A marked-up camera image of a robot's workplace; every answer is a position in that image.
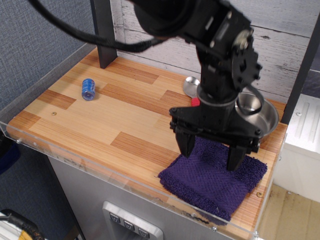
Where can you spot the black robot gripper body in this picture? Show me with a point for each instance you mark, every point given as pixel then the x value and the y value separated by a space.
pixel 217 121

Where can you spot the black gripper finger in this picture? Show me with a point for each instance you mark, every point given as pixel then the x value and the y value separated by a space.
pixel 185 142
pixel 236 155

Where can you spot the purple towel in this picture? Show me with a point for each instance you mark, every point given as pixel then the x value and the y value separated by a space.
pixel 202 179

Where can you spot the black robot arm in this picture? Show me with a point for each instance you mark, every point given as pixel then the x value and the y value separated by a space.
pixel 223 38

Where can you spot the brass counter screw right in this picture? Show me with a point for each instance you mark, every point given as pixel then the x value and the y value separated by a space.
pixel 259 194

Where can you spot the clear acrylic counter guard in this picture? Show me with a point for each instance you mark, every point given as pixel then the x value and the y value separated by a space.
pixel 124 129

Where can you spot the small stainless steel pan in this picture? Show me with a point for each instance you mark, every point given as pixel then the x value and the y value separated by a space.
pixel 266 120

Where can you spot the white side cabinet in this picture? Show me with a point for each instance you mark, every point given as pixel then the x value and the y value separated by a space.
pixel 298 169

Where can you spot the grey toy fridge cabinet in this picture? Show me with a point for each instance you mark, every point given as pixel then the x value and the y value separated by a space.
pixel 86 192

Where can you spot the silver dispenser button panel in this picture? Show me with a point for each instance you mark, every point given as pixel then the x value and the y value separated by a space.
pixel 128 225

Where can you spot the small blue can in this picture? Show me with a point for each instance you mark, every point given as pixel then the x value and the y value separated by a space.
pixel 88 89

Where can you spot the red handled metal spoon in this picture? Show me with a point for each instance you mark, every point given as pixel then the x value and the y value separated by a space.
pixel 190 86

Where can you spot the dark right frame post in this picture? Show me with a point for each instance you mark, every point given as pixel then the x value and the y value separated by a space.
pixel 302 73

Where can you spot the dark grey vertical post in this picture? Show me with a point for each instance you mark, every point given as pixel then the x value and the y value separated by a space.
pixel 104 27

